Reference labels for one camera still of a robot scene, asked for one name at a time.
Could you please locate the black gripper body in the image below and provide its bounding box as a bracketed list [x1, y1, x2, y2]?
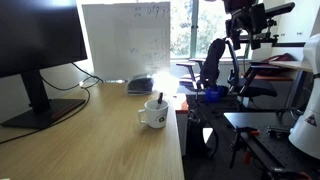
[223, 0, 267, 50]

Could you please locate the black and silver pen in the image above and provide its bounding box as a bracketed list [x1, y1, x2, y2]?
[156, 92, 163, 110]

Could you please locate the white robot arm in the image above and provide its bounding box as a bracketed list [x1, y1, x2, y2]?
[289, 34, 320, 159]

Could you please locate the white ceramic mug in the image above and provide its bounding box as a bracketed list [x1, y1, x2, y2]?
[137, 100, 169, 128]

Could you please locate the dark red bag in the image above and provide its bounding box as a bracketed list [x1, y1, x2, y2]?
[259, 53, 295, 76]

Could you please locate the black jacket on chair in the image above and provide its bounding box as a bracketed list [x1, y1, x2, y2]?
[200, 39, 225, 88]

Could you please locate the black office chair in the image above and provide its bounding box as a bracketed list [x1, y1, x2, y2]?
[225, 40, 277, 108]

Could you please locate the blue round object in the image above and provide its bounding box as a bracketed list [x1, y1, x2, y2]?
[205, 86, 222, 103]

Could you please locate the white whiteboard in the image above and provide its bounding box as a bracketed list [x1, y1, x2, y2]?
[82, 2, 170, 80]

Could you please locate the black optical breadboard table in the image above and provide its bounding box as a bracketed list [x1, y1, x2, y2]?
[224, 112, 320, 180]

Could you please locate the black computer monitor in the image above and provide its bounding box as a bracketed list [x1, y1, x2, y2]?
[0, 0, 87, 77]

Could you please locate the black monitor stand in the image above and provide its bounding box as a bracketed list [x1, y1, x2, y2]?
[2, 70, 85, 129]

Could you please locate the black camera mount rig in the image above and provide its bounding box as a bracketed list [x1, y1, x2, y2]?
[238, 1, 307, 51]

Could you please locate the black monitor cable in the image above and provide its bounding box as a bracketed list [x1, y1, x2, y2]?
[0, 62, 105, 145]

